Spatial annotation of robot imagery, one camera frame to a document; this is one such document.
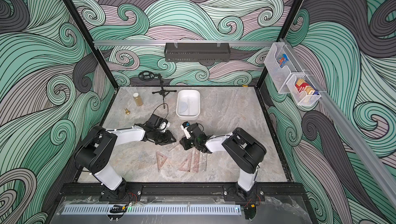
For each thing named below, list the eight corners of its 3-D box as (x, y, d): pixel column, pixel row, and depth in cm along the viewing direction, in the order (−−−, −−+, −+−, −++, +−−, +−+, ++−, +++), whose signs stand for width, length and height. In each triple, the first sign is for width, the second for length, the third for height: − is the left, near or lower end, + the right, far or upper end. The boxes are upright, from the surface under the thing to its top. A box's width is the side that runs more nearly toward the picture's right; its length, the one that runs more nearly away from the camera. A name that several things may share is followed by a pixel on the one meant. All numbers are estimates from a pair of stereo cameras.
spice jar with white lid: (138, 107, 111) (134, 98, 103) (136, 102, 113) (131, 94, 106) (143, 104, 112) (140, 95, 105) (140, 100, 115) (137, 91, 107)
